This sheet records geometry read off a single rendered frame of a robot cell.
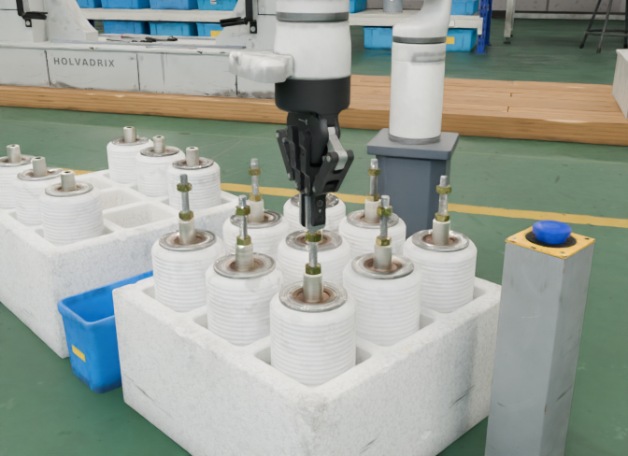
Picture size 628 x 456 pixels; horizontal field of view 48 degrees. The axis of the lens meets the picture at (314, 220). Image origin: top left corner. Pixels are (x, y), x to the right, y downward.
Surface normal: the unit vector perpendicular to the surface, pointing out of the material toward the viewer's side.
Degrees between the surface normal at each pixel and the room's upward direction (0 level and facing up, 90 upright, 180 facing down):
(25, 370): 0
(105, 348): 92
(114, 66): 90
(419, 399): 90
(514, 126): 90
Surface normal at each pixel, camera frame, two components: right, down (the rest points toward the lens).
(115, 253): 0.67, 0.25
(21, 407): 0.00, -0.94
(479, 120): -0.29, 0.33
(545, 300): -0.71, 0.24
